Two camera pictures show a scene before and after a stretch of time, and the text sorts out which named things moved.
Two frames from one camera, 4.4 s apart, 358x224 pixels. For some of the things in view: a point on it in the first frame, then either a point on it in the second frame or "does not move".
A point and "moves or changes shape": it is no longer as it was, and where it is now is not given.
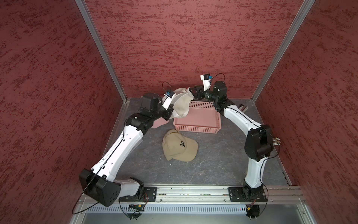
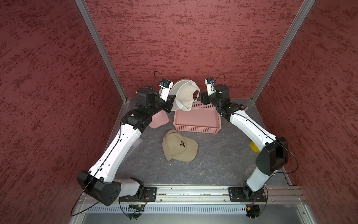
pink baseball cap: (159, 122) does not move
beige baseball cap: (176, 146) does not move
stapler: (242, 108) does not move
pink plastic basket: (202, 118) does not move
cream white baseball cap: (181, 99) moves or changes shape
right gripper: (200, 89) -> (204, 99)
